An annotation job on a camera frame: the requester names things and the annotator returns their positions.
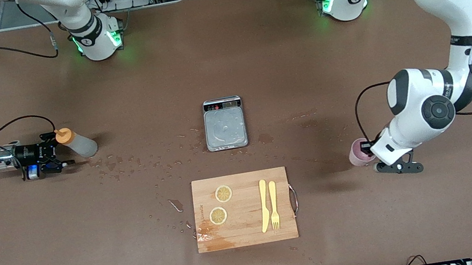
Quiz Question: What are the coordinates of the pink plastic cup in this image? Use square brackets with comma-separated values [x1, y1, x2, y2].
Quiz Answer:
[346, 136, 377, 168]

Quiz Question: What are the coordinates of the clear sauce bottle orange cap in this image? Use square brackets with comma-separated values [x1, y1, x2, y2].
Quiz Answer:
[54, 123, 99, 162]

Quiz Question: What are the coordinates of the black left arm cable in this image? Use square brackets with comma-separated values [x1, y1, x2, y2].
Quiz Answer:
[351, 80, 401, 146]

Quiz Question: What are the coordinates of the silver digital kitchen scale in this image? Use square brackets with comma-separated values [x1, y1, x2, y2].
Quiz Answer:
[201, 95, 250, 152]

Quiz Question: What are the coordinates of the yellow plastic knife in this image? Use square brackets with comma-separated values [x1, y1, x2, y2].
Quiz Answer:
[255, 179, 274, 234]

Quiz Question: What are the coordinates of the dried lemon slice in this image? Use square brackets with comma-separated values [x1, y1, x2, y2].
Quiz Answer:
[214, 184, 234, 204]
[208, 206, 229, 227]

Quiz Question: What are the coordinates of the brown table cover sheet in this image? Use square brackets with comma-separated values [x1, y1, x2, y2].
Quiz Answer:
[0, 0, 472, 265]

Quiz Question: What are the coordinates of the wooden cutting board metal handle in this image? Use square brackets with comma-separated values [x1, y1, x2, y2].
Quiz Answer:
[188, 165, 303, 254]

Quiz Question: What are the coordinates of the yellow plastic fork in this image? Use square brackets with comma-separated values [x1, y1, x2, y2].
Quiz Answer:
[266, 180, 283, 231]

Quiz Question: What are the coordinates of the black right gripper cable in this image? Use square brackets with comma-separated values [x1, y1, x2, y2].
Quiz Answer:
[0, 111, 57, 140]

